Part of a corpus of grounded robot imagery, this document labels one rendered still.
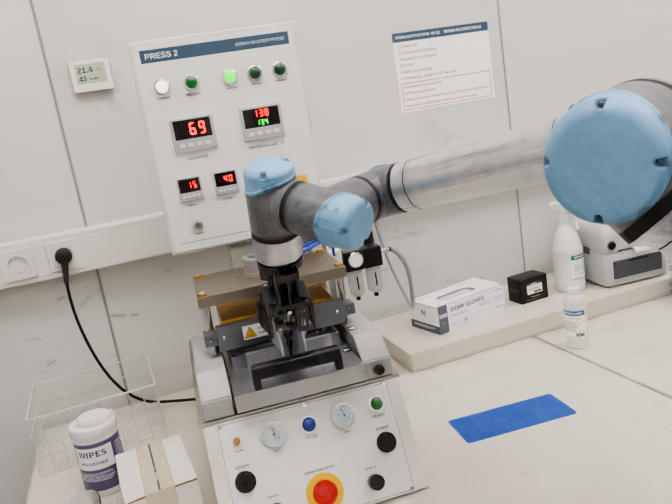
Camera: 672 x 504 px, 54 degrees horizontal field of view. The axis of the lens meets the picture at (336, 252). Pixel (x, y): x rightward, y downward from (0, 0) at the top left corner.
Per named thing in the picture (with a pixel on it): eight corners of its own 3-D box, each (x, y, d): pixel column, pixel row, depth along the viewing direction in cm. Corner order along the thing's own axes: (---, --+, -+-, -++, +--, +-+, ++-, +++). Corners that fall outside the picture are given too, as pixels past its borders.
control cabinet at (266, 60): (192, 340, 150) (129, 51, 136) (330, 307, 157) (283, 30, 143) (195, 364, 134) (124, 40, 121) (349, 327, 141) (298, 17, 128)
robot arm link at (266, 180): (273, 181, 88) (228, 168, 92) (282, 251, 94) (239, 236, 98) (310, 160, 93) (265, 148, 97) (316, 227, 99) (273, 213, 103)
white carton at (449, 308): (411, 326, 176) (407, 299, 174) (475, 301, 186) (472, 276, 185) (440, 335, 165) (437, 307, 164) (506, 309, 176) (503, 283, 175)
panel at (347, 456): (239, 544, 103) (214, 425, 107) (416, 490, 109) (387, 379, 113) (239, 546, 101) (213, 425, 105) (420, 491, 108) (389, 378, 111)
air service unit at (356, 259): (332, 302, 146) (321, 238, 143) (393, 288, 149) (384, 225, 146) (338, 308, 141) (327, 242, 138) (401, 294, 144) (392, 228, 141)
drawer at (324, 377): (222, 359, 134) (215, 323, 132) (326, 334, 139) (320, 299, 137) (238, 418, 106) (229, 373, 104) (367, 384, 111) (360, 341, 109)
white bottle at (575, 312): (570, 340, 160) (565, 283, 157) (592, 342, 157) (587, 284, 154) (564, 348, 157) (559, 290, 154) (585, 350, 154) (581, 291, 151)
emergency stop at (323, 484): (315, 508, 107) (309, 483, 107) (339, 501, 107) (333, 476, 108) (317, 509, 105) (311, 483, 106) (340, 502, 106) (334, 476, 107)
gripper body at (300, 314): (270, 342, 102) (261, 278, 96) (260, 311, 109) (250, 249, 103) (318, 331, 104) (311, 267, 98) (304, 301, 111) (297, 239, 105)
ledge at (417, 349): (366, 338, 185) (364, 323, 184) (607, 270, 210) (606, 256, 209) (413, 372, 157) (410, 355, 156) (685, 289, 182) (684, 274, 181)
